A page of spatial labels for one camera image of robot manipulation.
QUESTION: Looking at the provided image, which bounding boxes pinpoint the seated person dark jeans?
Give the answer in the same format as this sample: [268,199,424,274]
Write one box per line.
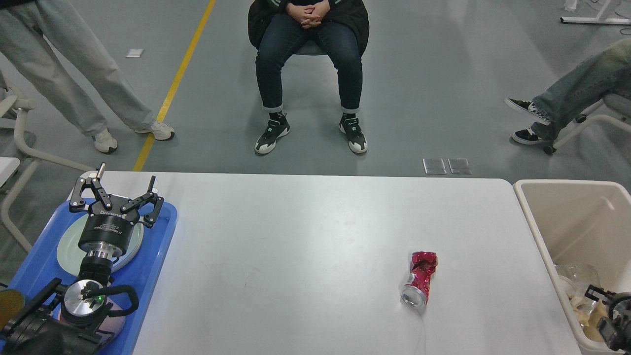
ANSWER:
[247,0,371,155]

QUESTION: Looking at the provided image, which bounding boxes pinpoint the crushed red can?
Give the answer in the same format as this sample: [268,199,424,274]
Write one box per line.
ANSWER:
[401,251,438,310]

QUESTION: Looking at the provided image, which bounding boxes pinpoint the white paper scrap on floor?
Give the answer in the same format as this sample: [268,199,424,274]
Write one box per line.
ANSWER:
[125,48,144,58]

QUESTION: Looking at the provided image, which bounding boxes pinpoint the brown paper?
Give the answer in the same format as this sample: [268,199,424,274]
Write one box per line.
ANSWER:
[567,293,599,328]

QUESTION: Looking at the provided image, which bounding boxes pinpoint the chair under middle person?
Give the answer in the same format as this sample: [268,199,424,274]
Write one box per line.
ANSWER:
[294,41,326,56]

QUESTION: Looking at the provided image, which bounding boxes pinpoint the floor socket plate left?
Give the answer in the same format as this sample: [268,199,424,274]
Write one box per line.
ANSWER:
[423,159,448,175]

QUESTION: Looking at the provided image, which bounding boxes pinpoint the white desk leg far right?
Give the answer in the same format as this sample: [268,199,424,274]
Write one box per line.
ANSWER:
[560,0,631,26]

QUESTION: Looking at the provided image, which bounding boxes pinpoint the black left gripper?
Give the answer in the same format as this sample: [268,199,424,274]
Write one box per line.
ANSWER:
[69,163,166,258]

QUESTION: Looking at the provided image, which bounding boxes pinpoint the seated person on right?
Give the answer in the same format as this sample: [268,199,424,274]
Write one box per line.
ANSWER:
[505,38,631,144]

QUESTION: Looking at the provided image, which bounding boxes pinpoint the standing person grey trousers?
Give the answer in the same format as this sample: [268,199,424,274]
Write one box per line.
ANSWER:
[0,0,177,154]

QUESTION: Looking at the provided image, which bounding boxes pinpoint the green plate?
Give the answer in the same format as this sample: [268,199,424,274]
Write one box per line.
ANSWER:
[57,214,144,276]

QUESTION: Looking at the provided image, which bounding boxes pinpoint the white paper cup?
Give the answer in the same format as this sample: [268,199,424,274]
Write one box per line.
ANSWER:
[582,302,607,342]

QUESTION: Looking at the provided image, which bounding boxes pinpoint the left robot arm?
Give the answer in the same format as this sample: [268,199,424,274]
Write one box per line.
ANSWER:
[1,164,164,355]

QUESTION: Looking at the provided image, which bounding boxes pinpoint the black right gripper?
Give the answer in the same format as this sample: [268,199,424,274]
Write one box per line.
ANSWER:
[584,284,631,352]

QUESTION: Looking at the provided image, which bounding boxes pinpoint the aluminium foil tray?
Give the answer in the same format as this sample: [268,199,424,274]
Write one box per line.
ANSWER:
[555,263,601,298]

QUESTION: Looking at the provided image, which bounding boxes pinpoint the beige plastic bin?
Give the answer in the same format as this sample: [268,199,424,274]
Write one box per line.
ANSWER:
[514,179,631,355]

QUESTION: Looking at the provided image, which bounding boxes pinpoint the floor socket plate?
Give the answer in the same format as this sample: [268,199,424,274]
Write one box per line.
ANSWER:
[423,159,448,175]
[448,159,472,175]

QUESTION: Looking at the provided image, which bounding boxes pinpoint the floor socket plate right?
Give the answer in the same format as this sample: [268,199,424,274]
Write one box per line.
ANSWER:
[448,159,472,175]

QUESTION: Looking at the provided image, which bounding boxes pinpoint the white office chair right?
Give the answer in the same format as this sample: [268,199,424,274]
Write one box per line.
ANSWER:
[543,94,631,156]

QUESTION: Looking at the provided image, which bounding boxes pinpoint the blue plastic tray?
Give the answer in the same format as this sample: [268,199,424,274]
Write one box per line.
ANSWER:
[9,202,177,355]

